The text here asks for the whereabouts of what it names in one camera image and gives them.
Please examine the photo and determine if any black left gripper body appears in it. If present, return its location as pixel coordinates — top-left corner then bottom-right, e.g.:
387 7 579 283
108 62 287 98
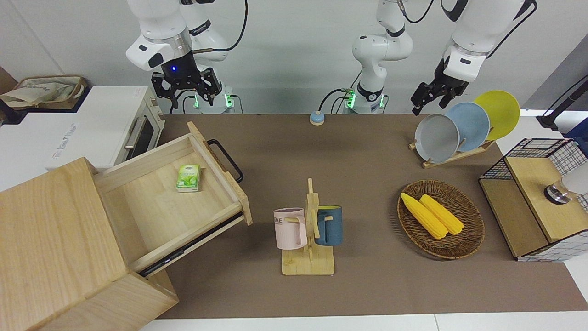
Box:
432 57 470 95

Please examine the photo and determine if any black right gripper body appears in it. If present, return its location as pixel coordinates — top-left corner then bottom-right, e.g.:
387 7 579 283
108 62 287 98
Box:
160 51 204 90

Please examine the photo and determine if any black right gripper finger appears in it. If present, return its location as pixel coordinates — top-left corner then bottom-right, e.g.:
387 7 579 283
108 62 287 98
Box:
197 68 222 108
151 72 179 109

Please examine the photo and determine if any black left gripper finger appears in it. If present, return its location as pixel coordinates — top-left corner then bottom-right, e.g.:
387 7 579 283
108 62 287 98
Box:
439 86 464 109
411 81 437 116

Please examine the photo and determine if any wooden drawer with black handle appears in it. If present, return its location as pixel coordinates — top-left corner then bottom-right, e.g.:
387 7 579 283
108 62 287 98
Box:
93 121 253 278

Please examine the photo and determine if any light blue plate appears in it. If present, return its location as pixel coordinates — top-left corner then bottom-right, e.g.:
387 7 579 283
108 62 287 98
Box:
445 102 491 153

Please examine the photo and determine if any grey plate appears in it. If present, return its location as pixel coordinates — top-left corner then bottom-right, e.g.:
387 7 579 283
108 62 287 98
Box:
414 114 460 164

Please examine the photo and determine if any yellow plate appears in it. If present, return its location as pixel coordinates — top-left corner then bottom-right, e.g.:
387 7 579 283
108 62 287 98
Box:
473 90 521 141

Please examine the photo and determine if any wooden plate rack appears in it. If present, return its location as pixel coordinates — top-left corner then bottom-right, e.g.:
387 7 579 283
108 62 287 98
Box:
409 137 497 169

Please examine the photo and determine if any white toaster oven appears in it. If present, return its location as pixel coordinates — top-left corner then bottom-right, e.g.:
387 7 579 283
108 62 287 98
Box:
0 86 167 193

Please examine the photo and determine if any brown cardboard tray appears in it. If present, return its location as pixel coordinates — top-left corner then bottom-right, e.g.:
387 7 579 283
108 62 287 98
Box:
0 75 89 112

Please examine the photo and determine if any brown table mat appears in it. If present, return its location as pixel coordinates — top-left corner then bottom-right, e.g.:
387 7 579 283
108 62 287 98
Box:
152 114 588 320

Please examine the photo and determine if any green tissue pack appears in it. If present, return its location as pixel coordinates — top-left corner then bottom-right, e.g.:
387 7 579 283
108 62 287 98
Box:
176 164 202 193

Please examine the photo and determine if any black stand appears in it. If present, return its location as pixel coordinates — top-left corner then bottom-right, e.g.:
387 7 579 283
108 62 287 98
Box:
537 76 588 130

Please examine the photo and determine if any yellow corn cob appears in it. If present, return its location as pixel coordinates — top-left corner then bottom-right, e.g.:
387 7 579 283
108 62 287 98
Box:
401 192 448 240
419 194 464 236

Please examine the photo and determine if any wooden basket lid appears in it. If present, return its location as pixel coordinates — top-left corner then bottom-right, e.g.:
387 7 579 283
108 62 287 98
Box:
505 156 588 244

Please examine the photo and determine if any beige paper bag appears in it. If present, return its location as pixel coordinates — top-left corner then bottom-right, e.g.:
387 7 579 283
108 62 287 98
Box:
0 79 84 108

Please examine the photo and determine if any blue object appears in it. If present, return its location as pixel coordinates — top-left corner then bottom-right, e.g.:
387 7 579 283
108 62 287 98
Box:
567 119 588 144

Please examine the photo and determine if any brown wicker basket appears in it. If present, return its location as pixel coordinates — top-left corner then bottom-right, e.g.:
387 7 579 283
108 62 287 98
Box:
397 179 486 261

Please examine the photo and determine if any dark blue mug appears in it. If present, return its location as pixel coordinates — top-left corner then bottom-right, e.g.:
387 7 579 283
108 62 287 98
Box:
314 205 344 247

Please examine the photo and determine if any pink mug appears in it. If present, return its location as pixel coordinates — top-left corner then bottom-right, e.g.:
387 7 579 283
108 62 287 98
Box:
274 208 308 251

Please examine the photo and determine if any light wooden cabinet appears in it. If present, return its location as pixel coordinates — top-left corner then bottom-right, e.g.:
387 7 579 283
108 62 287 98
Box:
0 157 180 331

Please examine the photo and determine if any wooden mug rack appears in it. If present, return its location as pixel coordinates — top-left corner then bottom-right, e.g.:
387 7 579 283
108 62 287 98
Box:
281 178 336 276

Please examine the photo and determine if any black base cable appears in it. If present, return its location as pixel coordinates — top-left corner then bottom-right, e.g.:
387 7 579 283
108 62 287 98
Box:
320 87 351 114
169 90 196 114

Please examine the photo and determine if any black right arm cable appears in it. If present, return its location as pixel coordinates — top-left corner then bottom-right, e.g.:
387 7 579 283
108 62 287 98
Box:
193 0 249 55

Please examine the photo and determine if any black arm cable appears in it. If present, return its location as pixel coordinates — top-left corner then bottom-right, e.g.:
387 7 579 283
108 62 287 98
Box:
193 0 249 55
486 0 538 59

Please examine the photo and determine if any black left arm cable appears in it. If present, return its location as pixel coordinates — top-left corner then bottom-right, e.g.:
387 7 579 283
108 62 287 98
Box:
486 0 538 59

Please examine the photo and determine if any black wire basket white liner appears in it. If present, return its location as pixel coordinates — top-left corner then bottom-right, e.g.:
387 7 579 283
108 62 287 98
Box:
479 138 588 263

